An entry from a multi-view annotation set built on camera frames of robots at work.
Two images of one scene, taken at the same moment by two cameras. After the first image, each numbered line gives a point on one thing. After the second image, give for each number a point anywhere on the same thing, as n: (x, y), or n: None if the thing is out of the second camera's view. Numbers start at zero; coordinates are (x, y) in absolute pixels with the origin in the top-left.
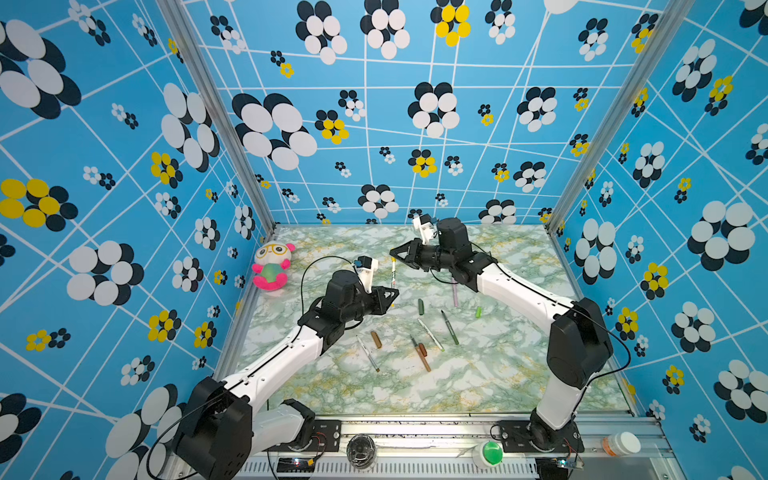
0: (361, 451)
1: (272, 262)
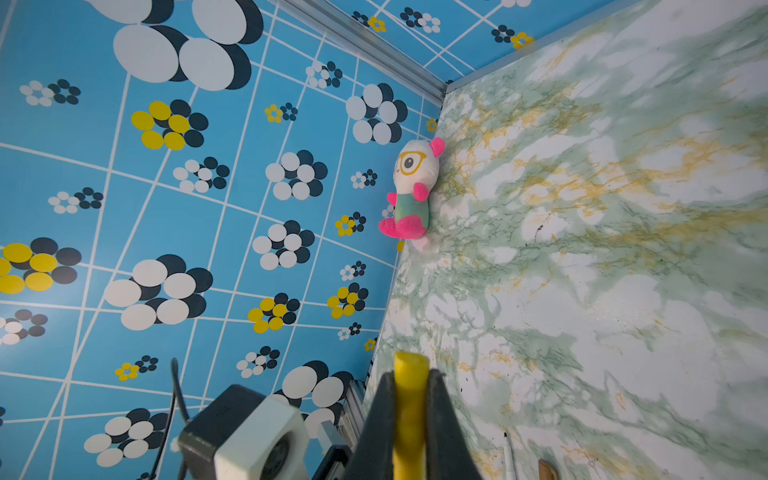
0: None
1: (415, 172)
